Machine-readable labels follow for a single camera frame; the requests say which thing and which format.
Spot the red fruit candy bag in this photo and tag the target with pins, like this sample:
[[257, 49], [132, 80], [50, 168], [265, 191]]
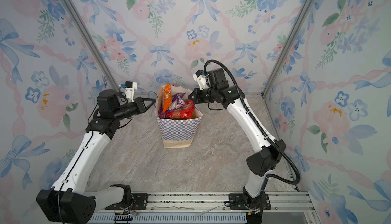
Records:
[[183, 113]]

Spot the aluminium corner post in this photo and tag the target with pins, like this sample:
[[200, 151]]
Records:
[[87, 38], [296, 28]]

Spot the right aluminium corner post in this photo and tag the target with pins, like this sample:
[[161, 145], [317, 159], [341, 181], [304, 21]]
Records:
[[296, 28]]

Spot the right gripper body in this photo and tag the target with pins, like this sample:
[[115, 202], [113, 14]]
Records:
[[207, 95]]

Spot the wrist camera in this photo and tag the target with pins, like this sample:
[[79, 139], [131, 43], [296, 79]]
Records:
[[201, 79], [129, 87]]

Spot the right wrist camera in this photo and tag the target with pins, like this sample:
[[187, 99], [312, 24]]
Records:
[[201, 79]]

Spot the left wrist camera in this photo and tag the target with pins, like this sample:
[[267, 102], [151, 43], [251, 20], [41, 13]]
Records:
[[129, 87]]

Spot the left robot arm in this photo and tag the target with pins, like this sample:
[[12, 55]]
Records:
[[67, 201]]

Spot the orange chip snack packet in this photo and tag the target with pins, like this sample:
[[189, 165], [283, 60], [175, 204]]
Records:
[[167, 98]]

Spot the blue checkered paper bag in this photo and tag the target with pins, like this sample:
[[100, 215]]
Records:
[[176, 133]]

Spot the left aluminium corner post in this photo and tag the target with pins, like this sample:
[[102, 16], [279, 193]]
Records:
[[87, 38]]

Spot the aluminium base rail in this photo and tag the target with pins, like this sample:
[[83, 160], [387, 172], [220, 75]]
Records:
[[214, 208]]

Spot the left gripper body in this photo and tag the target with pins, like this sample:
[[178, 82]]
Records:
[[131, 110]]

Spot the purple small snack packet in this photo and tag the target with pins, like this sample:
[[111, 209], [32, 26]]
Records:
[[177, 102]]

